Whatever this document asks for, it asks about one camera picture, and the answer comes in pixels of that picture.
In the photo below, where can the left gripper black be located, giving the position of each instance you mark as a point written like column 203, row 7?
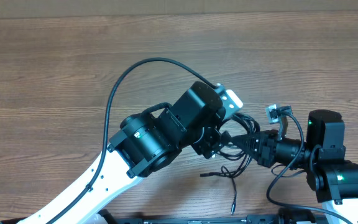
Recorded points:
column 210, row 144

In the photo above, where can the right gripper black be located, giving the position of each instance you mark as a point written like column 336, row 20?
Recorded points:
column 266, row 140

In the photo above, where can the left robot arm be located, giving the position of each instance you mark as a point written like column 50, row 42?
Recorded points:
column 145, row 143

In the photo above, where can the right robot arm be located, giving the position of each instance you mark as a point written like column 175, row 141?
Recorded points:
column 320, row 152

